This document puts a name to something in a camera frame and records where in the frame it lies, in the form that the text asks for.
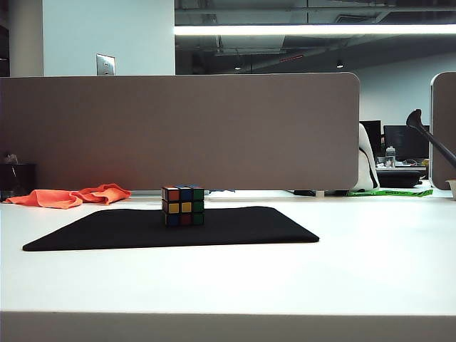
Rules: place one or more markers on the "multicoloured Rubik's cube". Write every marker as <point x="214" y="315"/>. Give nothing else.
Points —
<point x="183" y="208"/>

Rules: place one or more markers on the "black mouse pad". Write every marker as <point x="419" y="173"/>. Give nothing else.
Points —
<point x="107" y="231"/>

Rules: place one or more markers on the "gray desk divider panel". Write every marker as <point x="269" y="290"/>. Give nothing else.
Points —
<point x="178" y="132"/>

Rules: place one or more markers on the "small black flat item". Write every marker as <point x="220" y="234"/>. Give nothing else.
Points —
<point x="304" y="193"/>

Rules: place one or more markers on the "red lit ceiling sign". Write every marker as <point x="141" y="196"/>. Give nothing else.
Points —
<point x="291" y="58"/>

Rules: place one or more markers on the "black computer monitor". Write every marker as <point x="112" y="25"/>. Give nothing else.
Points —
<point x="399" y="142"/>
<point x="375" y="132"/>

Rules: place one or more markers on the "small ceiling spot lamp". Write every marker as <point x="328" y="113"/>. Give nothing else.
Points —
<point x="340" y="65"/>

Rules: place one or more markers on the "long ceiling light strip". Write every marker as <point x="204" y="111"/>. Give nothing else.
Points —
<point x="303" y="29"/>

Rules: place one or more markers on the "clear water bottle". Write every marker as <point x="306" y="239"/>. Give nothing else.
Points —
<point x="390" y="156"/>

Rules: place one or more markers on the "black flat case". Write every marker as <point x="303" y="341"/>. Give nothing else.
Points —
<point x="399" y="178"/>

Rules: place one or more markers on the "orange cloth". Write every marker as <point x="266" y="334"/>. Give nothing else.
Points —
<point x="53" y="197"/>

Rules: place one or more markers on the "black angled rod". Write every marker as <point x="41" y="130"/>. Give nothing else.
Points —
<point x="415" y="119"/>

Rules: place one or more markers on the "black mesh pen holder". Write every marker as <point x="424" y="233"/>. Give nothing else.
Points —
<point x="18" y="181"/>

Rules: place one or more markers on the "beige paper bowl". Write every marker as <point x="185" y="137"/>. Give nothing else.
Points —
<point x="451" y="189"/>

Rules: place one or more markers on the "brown desk partition panel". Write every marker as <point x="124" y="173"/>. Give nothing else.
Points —
<point x="445" y="107"/>

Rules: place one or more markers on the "metal wall outlet plate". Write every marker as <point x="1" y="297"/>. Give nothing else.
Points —
<point x="105" y="64"/>

